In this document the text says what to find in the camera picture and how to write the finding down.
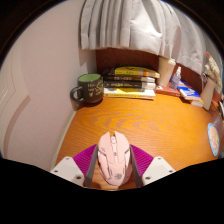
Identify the blue-covered book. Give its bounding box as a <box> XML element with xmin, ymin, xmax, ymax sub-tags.
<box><xmin>171</xmin><ymin>78</ymin><xmax>203</xmax><ymax>101</ymax></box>

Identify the pink computer mouse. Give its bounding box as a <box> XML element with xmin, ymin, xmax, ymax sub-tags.
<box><xmin>96</xmin><ymin>130</ymin><xmax>133</xmax><ymax>187</ymax></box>

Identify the small clear spray bottle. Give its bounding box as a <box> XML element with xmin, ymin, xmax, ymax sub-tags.
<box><xmin>169</xmin><ymin>65</ymin><xmax>183</xmax><ymax>91</ymax></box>

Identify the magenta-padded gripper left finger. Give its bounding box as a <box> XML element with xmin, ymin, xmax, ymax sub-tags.
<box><xmin>49</xmin><ymin>143</ymin><xmax>100</xmax><ymax>188</ymax></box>

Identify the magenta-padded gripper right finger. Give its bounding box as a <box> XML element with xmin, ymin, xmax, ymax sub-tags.
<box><xmin>128</xmin><ymin>144</ymin><xmax>176</xmax><ymax>188</ymax></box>

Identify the round blue-rimmed mouse pad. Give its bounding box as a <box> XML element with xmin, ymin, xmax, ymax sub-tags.
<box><xmin>206</xmin><ymin>122</ymin><xmax>221</xmax><ymax>157</ymax></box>

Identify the orange-covered book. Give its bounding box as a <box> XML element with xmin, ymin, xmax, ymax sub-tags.
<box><xmin>190</xmin><ymin>97</ymin><xmax>205</xmax><ymax>108</ymax></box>

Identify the dark mug with green inside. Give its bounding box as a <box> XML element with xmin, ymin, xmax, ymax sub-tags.
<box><xmin>69</xmin><ymin>73</ymin><xmax>105</xmax><ymax>105</ymax></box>

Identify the white ceramic vase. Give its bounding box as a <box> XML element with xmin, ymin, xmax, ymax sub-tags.
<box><xmin>199</xmin><ymin>78</ymin><xmax>218</xmax><ymax>111</ymax></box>

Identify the flat red notebook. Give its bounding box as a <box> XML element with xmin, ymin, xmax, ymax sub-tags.
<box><xmin>155</xmin><ymin>84</ymin><xmax>183</xmax><ymax>98</ymax></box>

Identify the white pleated curtain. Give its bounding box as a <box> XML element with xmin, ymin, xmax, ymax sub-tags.
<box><xmin>78</xmin><ymin>0</ymin><xmax>214</xmax><ymax>76</ymax></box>

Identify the yellow-spined thick book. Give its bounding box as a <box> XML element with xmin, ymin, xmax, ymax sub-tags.
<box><xmin>103</xmin><ymin>87</ymin><xmax>157</xmax><ymax>100</ymax></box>

